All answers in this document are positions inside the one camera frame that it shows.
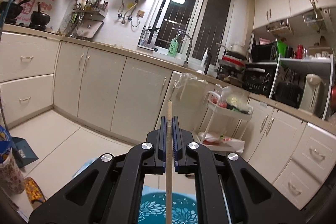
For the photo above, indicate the white metal counter rack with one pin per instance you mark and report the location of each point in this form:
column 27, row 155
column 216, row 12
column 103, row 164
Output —
column 290, row 78

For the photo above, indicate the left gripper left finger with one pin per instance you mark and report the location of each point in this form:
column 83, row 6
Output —
column 108, row 190

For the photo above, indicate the wall spice rack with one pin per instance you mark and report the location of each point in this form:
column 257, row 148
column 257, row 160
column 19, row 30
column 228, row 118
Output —
column 84, row 8

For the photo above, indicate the black kettle on stove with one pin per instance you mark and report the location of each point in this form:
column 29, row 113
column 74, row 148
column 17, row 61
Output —
column 13, row 12

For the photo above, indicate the blue white shopping bag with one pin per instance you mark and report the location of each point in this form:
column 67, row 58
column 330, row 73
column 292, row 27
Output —
column 5, row 144

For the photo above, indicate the yellow patterned slipper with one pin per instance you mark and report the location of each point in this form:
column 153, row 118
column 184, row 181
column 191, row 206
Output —
column 34, row 193

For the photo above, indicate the chrome kitchen faucet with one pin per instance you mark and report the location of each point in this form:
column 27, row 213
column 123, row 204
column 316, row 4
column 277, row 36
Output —
column 181, row 35

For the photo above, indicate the black microwave oven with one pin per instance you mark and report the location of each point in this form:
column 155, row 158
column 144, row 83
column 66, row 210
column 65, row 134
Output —
column 265, row 53

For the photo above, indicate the white plastic bag on door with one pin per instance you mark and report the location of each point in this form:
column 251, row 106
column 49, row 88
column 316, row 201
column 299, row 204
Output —
column 189, row 87

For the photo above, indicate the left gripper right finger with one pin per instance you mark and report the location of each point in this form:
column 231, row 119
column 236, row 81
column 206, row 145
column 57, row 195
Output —
column 228, row 189

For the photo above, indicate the blue cardboard box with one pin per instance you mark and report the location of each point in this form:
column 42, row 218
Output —
column 23, row 153

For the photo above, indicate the white rolling cart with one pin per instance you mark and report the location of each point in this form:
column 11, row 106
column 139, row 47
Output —
column 223, row 115

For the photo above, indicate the white electric kettle pot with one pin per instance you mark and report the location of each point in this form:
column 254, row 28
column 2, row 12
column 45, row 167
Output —
column 312, row 94

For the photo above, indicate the black wok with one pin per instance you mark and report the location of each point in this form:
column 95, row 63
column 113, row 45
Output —
column 39, row 19

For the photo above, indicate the black toaster oven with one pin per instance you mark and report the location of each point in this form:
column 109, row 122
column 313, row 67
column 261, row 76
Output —
column 258, row 78

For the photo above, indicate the wooden chopstick two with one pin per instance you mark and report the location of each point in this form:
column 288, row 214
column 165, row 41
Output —
column 169, row 163

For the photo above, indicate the green soap bottle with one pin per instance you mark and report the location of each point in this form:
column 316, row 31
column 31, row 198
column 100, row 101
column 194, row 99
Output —
column 173, row 48

